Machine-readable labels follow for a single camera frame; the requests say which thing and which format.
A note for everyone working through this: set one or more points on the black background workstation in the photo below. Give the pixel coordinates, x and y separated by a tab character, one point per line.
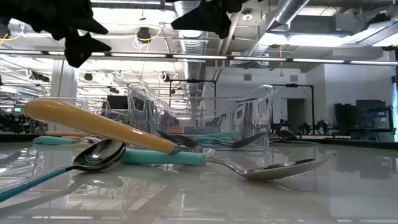
345	118

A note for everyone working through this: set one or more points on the black background rig frame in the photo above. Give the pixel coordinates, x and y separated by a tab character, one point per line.
292	85

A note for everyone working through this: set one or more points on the black ceiling camera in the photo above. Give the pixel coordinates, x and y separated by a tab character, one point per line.
144	34

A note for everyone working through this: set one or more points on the small background robot arms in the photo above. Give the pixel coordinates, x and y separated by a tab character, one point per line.
320	126

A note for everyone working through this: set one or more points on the large silver ventilation duct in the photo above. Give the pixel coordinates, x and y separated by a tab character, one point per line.
192	62

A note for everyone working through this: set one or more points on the green exit sign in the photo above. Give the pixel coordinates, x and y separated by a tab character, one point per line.
17	109

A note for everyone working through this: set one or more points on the grey wall vent grille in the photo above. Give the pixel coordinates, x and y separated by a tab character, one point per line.
247	77
293	78

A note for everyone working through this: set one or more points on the black monitor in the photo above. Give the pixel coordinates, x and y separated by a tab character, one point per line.
117	102

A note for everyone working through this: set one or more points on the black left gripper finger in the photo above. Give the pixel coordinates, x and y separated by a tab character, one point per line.
87	25
81	46

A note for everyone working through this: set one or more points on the round ceiling smoke detector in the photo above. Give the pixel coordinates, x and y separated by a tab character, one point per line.
247	16

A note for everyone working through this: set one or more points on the slanted silver ventilation duct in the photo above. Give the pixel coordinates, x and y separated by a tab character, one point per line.
280	18

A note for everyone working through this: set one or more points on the background robot arms group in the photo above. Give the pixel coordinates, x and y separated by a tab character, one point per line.
12	123

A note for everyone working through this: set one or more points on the overhead frame light bar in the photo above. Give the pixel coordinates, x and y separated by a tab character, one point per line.
199	57

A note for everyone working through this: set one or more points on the hanging yellow pendant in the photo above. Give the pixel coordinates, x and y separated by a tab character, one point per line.
281	74

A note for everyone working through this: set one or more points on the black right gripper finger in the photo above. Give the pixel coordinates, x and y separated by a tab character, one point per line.
224	25
202	18

